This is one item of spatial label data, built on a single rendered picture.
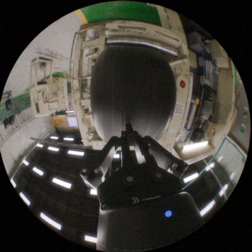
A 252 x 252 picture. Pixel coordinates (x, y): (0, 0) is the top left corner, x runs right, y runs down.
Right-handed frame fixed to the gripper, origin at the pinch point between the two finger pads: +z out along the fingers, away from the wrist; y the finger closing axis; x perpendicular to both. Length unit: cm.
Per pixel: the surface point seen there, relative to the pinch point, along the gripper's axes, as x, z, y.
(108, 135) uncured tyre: -3.7, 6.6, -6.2
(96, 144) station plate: -38, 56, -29
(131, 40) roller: 35.0, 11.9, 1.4
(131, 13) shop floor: 132, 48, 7
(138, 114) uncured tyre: 3.9, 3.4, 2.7
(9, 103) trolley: 76, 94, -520
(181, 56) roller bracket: 32.2, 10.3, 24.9
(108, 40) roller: 34.8, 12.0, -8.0
